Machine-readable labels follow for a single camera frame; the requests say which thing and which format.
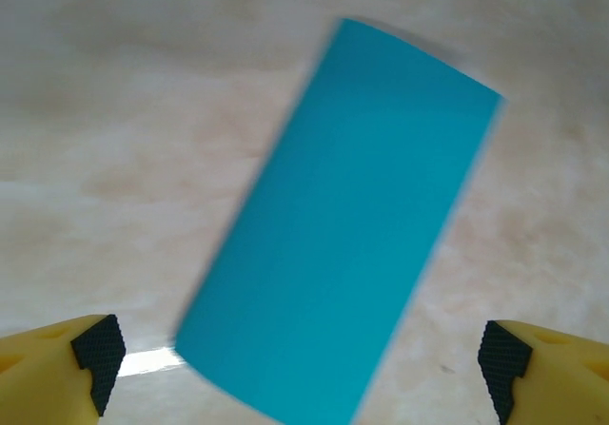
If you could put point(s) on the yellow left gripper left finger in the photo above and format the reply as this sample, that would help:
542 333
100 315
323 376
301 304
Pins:
43 377

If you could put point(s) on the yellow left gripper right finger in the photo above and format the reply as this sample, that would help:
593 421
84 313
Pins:
561 377

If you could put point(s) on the blue paper sheet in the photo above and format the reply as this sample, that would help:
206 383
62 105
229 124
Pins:
342 216

